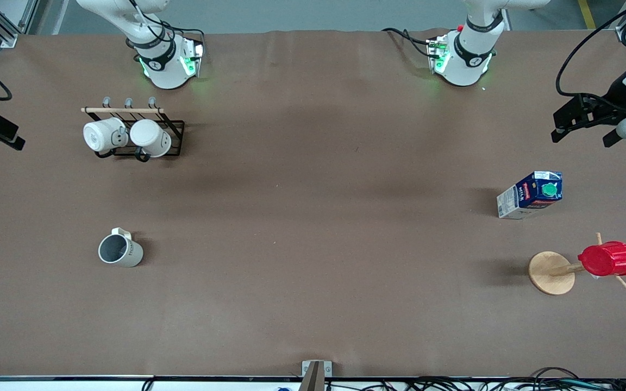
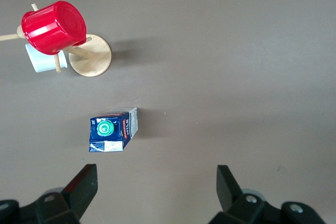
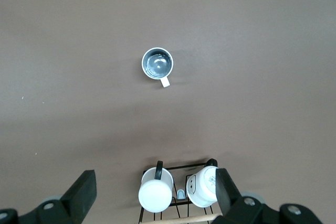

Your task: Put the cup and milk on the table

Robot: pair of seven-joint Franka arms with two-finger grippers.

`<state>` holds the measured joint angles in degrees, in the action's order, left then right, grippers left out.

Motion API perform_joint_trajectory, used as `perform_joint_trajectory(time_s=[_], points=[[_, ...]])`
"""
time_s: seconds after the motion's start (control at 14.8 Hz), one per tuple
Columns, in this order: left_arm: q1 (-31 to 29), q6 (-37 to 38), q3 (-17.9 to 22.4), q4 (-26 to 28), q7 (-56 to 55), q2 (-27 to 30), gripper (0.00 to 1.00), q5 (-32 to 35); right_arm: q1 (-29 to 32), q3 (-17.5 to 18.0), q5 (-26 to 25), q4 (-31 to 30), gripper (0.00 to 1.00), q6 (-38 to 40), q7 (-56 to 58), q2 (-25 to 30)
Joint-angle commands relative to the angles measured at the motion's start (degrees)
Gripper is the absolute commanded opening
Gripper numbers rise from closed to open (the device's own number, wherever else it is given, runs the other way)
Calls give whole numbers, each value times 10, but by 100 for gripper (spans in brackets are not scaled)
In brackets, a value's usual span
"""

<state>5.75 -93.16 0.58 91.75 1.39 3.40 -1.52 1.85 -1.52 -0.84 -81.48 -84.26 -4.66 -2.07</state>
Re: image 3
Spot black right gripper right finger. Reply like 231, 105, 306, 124
212, 167, 280, 224

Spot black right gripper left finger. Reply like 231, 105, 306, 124
18, 169, 97, 224

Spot white mug grey inside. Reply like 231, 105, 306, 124
141, 47, 174, 88

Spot white mug with printed face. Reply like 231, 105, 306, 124
185, 158, 219, 208

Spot black wire mug rack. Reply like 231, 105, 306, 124
136, 158, 218, 224

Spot plain white mug black handle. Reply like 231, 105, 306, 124
138, 160, 174, 214

